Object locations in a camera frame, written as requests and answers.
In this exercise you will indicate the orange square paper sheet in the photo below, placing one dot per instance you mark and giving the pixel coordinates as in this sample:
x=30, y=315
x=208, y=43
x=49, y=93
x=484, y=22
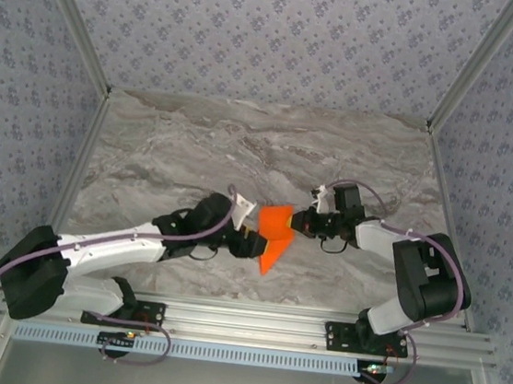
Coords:
x=276, y=222

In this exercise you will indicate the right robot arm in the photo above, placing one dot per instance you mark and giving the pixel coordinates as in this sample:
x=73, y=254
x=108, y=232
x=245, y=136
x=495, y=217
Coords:
x=426, y=285

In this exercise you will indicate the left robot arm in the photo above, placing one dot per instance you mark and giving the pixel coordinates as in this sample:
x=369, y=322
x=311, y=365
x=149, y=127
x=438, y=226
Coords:
x=111, y=249

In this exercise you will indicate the small black controller board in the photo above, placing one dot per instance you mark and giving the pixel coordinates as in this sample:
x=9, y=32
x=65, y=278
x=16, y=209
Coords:
x=375, y=368
x=114, y=339

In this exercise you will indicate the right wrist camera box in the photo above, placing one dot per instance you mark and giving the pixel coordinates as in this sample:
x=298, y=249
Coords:
x=319, y=199

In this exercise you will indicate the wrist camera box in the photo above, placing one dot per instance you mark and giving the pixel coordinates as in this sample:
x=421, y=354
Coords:
x=243, y=209
x=319, y=199

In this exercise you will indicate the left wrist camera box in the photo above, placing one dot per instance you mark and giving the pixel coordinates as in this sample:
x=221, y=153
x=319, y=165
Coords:
x=243, y=209

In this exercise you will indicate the aluminium mounting rail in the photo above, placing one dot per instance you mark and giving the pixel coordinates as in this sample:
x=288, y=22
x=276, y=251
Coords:
x=242, y=320

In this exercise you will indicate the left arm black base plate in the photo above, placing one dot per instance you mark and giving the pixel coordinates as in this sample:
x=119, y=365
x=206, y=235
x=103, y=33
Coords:
x=154, y=315

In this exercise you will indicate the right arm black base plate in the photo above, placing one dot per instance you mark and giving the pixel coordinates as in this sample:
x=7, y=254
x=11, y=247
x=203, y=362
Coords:
x=337, y=335

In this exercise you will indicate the aluminium side rail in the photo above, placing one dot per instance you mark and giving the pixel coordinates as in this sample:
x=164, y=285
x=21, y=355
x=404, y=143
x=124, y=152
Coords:
x=72, y=180
x=446, y=213

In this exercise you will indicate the aluminium frame post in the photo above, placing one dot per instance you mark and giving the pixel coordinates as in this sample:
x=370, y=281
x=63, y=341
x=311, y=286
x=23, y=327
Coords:
x=76, y=18
x=477, y=64

